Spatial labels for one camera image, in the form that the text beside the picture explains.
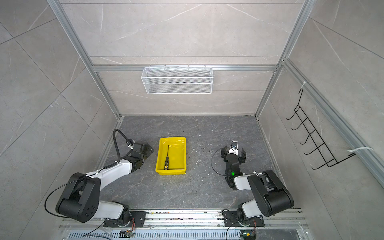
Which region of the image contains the black yellow screwdriver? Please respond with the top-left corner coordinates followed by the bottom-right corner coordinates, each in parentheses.
top-left (164, 146), bottom-right (170, 170)

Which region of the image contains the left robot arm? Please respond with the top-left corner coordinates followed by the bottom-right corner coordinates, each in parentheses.
top-left (56, 143), bottom-right (154, 227)

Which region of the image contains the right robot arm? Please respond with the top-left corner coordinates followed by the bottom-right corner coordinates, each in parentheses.
top-left (220, 141), bottom-right (295, 225)

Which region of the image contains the yellow plastic bin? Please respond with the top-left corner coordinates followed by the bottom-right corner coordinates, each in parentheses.
top-left (156, 137), bottom-right (187, 176)

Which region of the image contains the green connector box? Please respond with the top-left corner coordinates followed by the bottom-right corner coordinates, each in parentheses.
top-left (240, 230), bottom-right (257, 240)

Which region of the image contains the small electronics board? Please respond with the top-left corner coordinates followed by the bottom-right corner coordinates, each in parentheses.
top-left (119, 230), bottom-right (136, 239)

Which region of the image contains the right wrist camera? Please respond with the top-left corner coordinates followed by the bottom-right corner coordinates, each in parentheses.
top-left (229, 141), bottom-right (239, 156)

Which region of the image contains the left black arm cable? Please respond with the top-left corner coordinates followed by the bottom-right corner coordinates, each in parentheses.
top-left (44, 128), bottom-right (134, 218)

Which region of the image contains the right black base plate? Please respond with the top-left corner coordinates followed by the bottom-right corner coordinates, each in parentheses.
top-left (221, 209), bottom-right (265, 227)

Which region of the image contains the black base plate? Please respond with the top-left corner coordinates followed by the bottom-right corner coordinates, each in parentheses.
top-left (221, 209), bottom-right (265, 227)
top-left (103, 211), bottom-right (147, 228)

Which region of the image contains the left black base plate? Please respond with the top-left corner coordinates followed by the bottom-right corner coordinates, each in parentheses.
top-left (103, 211), bottom-right (147, 228)

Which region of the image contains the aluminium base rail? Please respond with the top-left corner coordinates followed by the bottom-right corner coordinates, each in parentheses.
top-left (54, 209), bottom-right (313, 240)

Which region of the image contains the white wire mesh basket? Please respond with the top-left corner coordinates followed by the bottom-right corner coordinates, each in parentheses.
top-left (141, 67), bottom-right (214, 95)

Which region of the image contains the black wire hook rack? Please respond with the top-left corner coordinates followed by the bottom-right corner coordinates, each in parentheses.
top-left (286, 89), bottom-right (356, 170)

